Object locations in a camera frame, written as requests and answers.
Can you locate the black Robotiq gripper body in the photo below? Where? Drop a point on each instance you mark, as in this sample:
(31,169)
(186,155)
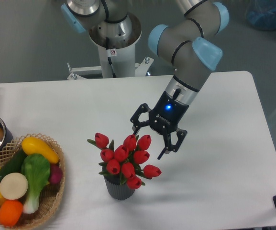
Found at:
(166,114)

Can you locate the red tulip bouquet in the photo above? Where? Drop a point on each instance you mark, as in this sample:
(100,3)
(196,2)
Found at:
(122,165)

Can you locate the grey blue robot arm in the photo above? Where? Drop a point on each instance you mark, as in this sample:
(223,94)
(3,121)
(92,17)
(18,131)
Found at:
(185,47)

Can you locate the dark grey ribbed vase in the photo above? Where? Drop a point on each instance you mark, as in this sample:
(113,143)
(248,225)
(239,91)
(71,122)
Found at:
(116,189)

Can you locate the purple toy radish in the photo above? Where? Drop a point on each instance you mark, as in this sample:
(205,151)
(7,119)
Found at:
(56,174)

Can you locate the yellow toy squash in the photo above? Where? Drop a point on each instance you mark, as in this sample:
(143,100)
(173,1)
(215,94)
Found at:
(33,145)

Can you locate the green toy bok choy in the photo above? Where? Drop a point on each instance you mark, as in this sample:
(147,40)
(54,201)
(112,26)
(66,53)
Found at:
(36,169)

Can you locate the green toy cucumber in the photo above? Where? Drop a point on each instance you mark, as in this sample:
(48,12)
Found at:
(14,164)

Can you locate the woven wicker basket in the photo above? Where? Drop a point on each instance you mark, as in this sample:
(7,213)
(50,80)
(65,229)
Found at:
(50,196)

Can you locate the blue plastic bag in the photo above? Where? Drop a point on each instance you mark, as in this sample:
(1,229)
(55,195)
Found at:
(261,14)

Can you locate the white round toy slice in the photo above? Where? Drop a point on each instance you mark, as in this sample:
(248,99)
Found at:
(13,186)

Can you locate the orange toy fruit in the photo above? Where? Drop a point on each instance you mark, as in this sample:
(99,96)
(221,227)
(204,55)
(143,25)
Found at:
(10,212)

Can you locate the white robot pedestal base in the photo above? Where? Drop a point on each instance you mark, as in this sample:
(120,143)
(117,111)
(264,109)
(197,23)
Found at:
(116,43)

